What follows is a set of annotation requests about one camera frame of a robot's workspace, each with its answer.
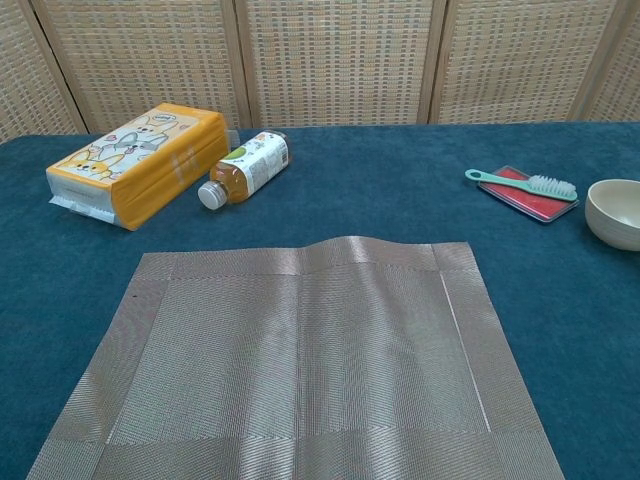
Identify grey-brown woven placemat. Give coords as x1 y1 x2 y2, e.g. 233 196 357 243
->
22 234 569 480

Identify cream white bowl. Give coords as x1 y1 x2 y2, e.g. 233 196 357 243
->
583 178 640 252

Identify plastic tea bottle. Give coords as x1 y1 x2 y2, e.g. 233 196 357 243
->
197 129 292 210

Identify woven wooden folding screen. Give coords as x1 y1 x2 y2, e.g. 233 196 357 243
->
0 0 640 145

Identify yellow corgi print tissue pack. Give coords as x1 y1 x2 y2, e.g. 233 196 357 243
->
45 102 240 232

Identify flat red plastic case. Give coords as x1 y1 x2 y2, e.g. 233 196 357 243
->
476 165 581 224

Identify teal handled white brush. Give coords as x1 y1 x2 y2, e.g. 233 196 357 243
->
464 168 578 202

